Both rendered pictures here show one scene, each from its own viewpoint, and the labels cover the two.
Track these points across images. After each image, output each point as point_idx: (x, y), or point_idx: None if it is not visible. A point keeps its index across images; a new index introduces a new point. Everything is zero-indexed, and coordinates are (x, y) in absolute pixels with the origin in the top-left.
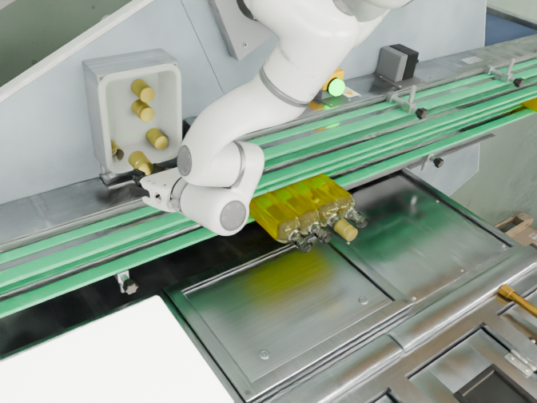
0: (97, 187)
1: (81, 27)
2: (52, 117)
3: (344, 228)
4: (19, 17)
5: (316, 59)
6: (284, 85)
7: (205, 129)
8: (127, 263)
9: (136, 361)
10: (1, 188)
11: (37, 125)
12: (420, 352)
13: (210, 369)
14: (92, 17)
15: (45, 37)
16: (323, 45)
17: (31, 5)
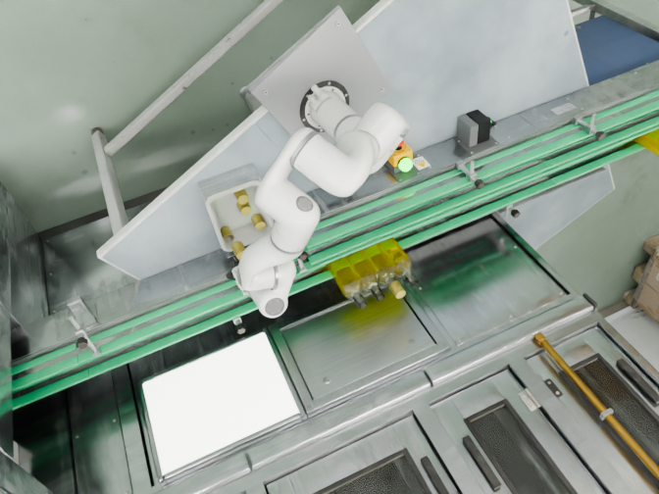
0: (220, 257)
1: (226, 100)
2: (183, 218)
3: (394, 289)
4: (177, 103)
5: (292, 235)
6: (279, 245)
7: (244, 264)
8: (239, 312)
9: (242, 379)
10: (158, 263)
11: (175, 224)
12: (446, 385)
13: (288, 388)
14: (232, 90)
15: (198, 112)
16: (292, 229)
17: (184, 92)
